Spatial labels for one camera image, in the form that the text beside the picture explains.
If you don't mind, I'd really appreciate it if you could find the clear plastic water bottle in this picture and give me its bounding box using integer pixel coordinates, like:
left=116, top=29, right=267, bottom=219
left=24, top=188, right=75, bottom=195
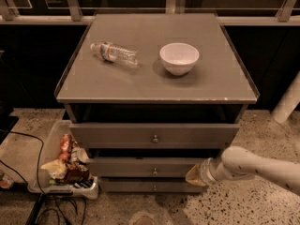
left=90, top=41, right=138, bottom=68

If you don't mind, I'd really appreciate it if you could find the clear plastic storage bin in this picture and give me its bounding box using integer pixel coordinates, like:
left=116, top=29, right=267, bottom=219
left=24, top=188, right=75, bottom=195
left=27, top=120, right=98, bottom=200

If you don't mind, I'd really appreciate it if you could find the white ceramic bowl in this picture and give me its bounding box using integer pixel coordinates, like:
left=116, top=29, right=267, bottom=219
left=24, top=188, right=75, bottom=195
left=159, top=42, right=200, bottom=76

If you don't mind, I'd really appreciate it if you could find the black floor cable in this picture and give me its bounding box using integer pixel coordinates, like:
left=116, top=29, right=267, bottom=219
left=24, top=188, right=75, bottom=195
left=0, top=128, right=88, bottom=225

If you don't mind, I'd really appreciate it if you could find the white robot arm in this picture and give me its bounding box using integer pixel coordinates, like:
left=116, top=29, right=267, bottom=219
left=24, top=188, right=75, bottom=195
left=186, top=79, right=300, bottom=195

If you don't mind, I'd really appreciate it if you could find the brown snack bag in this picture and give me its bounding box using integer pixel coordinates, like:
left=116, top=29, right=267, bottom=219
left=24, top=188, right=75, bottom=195
left=63, top=163, right=90, bottom=183

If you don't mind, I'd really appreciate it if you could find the grey top drawer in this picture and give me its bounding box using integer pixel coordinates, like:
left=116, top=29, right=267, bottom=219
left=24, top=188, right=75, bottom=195
left=69, top=123, right=239, bottom=149

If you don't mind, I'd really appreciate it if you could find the yellow snack bag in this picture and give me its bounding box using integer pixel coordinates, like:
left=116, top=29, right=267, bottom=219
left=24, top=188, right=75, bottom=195
left=40, top=159, right=68, bottom=179

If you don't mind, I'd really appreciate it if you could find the red apple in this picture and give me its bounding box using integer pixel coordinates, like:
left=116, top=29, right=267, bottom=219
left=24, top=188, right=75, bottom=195
left=58, top=153, right=70, bottom=161

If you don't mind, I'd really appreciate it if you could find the grey wooden drawer cabinet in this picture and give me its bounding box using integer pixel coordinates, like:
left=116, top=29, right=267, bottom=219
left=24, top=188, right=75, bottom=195
left=53, top=12, right=261, bottom=194

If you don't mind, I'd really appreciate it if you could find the red snack can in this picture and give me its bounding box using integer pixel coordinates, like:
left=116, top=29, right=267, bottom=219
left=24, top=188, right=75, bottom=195
left=60, top=134, right=72, bottom=153

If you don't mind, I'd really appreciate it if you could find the metal window railing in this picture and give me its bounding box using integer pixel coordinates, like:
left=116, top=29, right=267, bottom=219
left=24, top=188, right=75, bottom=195
left=0, top=0, right=300, bottom=26

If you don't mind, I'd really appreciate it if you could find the grey bottom drawer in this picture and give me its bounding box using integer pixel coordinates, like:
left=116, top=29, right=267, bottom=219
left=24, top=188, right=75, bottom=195
left=99, top=177, right=207, bottom=193

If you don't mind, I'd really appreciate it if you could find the grey drawer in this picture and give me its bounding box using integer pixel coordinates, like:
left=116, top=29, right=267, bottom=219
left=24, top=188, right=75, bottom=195
left=99, top=177, right=207, bottom=193
left=69, top=123, right=239, bottom=149
left=86, top=157, right=203, bottom=178

